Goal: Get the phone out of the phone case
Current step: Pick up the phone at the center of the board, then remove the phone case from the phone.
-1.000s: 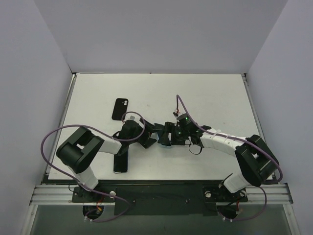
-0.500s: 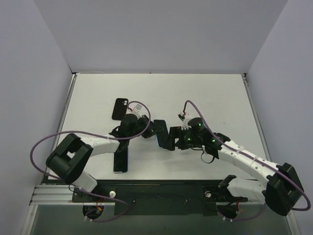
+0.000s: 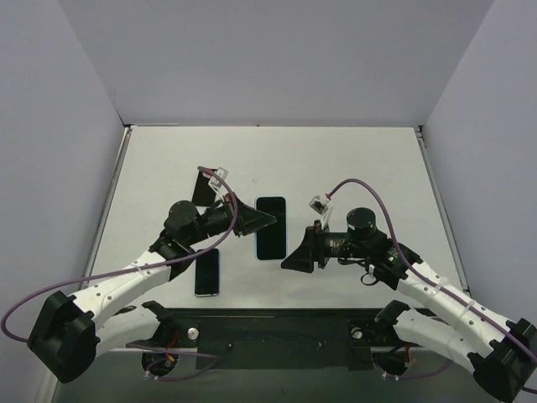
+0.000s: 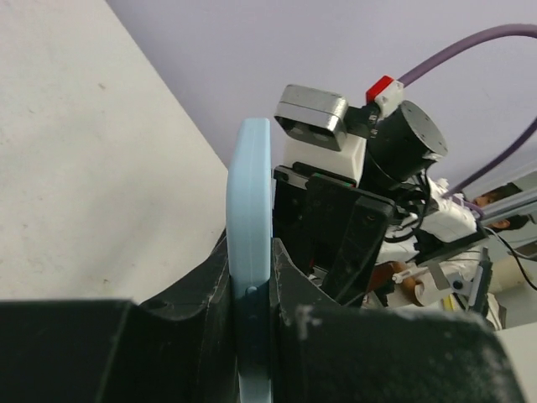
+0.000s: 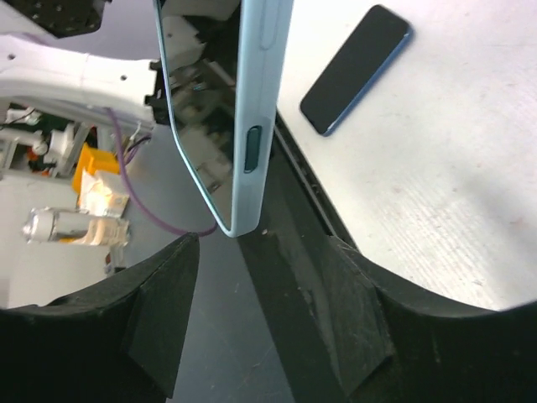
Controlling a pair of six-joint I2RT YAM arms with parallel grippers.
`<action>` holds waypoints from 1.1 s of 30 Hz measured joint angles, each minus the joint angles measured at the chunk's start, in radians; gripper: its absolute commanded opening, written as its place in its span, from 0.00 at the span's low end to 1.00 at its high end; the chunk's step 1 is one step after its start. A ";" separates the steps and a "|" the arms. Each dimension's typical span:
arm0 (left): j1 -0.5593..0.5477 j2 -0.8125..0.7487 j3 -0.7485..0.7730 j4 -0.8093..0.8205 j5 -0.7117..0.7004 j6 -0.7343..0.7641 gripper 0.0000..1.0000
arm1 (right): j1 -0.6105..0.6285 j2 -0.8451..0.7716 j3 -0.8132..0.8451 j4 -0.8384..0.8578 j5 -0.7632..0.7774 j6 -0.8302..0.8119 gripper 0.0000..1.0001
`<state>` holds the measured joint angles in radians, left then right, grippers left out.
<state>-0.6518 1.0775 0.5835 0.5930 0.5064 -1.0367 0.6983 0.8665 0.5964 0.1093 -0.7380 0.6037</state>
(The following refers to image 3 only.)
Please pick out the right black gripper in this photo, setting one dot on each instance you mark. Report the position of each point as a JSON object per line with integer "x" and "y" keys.
{"x": 317, "y": 246}

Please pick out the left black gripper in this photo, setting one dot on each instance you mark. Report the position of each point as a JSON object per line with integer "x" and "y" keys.
{"x": 237, "y": 216}

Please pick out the black phone case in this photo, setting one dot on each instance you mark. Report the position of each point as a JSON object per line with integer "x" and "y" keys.
{"x": 203, "y": 195}

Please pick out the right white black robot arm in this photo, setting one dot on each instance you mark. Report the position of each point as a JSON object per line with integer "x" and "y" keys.
{"x": 498, "y": 352}

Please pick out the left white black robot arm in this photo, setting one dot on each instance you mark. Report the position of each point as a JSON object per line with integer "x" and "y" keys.
{"x": 71, "y": 331}

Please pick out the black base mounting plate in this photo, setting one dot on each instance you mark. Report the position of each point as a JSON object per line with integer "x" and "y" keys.
{"x": 293, "y": 338}

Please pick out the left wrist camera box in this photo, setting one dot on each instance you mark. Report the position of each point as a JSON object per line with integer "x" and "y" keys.
{"x": 217, "y": 177}

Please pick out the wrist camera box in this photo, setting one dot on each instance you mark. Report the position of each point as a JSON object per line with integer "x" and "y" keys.
{"x": 320, "y": 204}
{"x": 217, "y": 177}

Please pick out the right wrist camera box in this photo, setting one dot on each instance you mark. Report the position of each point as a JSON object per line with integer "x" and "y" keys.
{"x": 320, "y": 204}

